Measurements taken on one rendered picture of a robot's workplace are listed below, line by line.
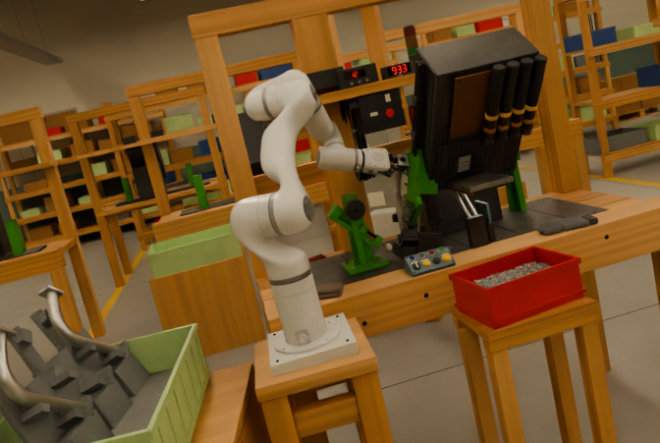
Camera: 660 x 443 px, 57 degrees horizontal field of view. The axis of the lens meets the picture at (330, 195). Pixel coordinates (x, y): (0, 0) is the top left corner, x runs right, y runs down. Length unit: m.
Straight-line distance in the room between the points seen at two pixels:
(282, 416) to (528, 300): 0.75
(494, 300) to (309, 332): 0.51
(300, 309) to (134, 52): 10.88
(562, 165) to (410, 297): 1.15
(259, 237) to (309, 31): 1.09
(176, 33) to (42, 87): 2.64
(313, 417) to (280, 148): 0.72
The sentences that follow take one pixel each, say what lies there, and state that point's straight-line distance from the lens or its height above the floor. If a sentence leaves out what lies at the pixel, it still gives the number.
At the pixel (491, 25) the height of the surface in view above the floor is 2.08.
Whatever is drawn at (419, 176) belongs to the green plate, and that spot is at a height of 1.18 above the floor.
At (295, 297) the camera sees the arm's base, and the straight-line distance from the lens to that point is 1.64.
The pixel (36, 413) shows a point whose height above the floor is 1.01.
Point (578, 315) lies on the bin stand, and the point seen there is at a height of 0.77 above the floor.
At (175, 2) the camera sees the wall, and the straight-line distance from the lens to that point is 12.39.
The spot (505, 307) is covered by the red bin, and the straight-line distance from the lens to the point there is 1.77.
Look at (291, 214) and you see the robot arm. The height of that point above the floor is 1.25.
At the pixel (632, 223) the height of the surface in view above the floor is 0.87.
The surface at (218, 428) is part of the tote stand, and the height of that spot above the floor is 0.79.
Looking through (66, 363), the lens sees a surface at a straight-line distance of 1.75.
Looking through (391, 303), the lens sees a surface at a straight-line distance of 1.98.
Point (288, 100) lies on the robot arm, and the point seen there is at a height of 1.54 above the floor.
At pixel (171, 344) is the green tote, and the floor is 0.92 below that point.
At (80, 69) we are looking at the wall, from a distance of 12.45.
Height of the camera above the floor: 1.51
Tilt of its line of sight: 9 degrees down
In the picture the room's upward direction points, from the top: 13 degrees counter-clockwise
